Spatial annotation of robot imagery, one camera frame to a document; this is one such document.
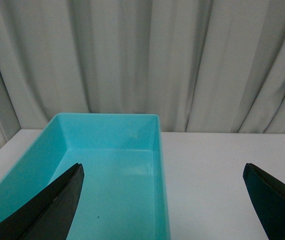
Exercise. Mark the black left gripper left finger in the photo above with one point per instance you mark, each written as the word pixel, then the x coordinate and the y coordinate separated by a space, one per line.
pixel 49 214

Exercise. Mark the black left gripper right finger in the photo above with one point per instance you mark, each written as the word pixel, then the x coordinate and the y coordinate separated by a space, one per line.
pixel 267 195

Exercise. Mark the turquoise plastic storage bin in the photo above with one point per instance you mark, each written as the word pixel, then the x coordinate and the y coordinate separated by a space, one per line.
pixel 123 195

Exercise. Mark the white pleated curtain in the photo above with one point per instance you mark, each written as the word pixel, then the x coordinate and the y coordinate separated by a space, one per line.
pixel 205 66

